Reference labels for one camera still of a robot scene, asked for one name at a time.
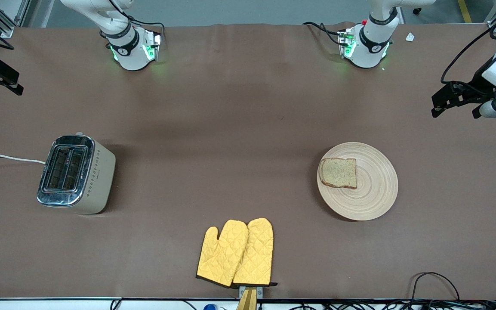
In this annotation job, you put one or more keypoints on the small white paper scrap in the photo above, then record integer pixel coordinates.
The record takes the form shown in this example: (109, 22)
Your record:
(410, 37)

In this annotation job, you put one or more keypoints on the brown bread slice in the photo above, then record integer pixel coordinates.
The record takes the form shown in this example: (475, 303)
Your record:
(338, 172)

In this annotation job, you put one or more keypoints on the yellow wooden beam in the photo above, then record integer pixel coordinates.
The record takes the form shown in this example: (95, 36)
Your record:
(248, 301)

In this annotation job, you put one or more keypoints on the beige and chrome toaster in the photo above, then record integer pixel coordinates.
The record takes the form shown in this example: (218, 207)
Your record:
(97, 181)

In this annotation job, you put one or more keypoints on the round wooden plate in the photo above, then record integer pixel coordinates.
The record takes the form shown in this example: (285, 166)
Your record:
(372, 193)

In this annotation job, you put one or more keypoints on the small blue object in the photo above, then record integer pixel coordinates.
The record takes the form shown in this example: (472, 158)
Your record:
(209, 307)

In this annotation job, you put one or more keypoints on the grey metal bracket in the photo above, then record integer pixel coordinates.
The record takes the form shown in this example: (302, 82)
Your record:
(260, 292)

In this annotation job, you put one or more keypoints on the yellow quilted oven mitt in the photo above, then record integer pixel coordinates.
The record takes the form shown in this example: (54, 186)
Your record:
(222, 254)
(256, 254)

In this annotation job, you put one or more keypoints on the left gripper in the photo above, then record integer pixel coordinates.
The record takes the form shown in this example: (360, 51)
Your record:
(476, 87)

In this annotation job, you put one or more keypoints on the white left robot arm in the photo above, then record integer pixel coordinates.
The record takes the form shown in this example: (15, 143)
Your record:
(372, 51)

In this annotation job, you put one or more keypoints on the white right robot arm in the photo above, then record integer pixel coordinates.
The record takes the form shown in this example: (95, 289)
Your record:
(131, 56)

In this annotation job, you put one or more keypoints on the base connector box green lights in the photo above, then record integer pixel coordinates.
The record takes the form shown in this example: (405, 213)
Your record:
(152, 47)
(346, 43)

